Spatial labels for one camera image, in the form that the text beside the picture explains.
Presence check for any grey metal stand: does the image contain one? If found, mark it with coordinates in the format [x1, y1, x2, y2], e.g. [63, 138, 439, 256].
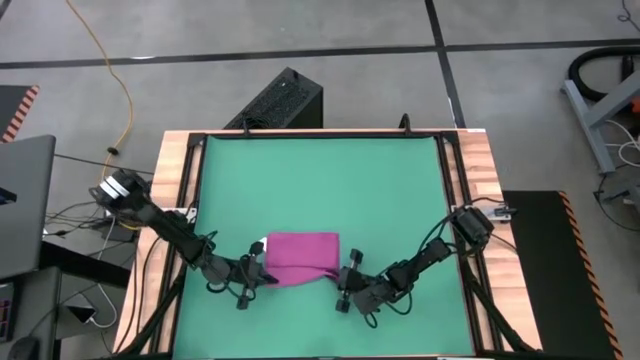
[560, 69, 640, 176]

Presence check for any green table mat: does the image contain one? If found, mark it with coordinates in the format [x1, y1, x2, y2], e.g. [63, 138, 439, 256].
[172, 135, 475, 357]

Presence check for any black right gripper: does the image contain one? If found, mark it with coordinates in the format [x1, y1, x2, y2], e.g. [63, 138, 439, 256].
[327, 248, 387, 317]

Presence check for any white coiled cable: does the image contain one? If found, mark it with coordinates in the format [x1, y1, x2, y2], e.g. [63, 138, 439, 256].
[604, 119, 640, 169]

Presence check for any small black hazard-striped floor mat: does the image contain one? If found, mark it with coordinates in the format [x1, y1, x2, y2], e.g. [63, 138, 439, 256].
[0, 84, 41, 144]

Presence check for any white charging cable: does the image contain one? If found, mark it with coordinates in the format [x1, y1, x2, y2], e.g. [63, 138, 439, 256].
[85, 279, 119, 329]

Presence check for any black computer tower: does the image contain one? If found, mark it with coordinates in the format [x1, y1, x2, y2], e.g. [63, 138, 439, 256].
[223, 66, 324, 130]

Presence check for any short curled black cable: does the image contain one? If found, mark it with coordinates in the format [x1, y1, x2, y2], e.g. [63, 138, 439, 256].
[617, 0, 640, 24]

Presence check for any black smartphone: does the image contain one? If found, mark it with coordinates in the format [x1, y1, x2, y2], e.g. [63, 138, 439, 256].
[67, 303, 98, 325]

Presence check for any black aluminium table frame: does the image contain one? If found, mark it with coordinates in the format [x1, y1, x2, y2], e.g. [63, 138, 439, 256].
[119, 130, 539, 360]

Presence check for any keyboard with blue keys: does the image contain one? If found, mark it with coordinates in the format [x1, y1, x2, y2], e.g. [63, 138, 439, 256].
[0, 280, 19, 344]

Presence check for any pink towel with white label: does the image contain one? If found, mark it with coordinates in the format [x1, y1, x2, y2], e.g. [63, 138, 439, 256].
[259, 231, 343, 289]

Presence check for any thin straight black cable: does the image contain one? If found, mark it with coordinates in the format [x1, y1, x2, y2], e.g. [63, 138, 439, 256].
[53, 151, 154, 175]

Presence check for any long looping black cable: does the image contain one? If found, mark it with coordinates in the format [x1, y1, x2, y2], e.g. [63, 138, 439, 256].
[593, 174, 640, 252]

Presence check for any large black hazard-striped floor mat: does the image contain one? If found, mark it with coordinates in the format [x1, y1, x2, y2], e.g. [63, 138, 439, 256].
[501, 190, 625, 360]

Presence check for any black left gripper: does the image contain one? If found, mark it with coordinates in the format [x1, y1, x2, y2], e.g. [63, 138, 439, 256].
[218, 241, 281, 312]

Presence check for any black computer mouse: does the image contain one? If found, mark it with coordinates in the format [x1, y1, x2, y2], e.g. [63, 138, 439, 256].
[7, 334, 41, 360]

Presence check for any black hose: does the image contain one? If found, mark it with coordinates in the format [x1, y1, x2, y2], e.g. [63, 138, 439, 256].
[567, 46, 640, 104]

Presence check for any yellow cable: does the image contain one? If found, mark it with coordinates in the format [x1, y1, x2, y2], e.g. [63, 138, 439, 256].
[64, 0, 136, 231]

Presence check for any grey laptop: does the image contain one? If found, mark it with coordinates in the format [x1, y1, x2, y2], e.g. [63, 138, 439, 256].
[0, 134, 57, 280]

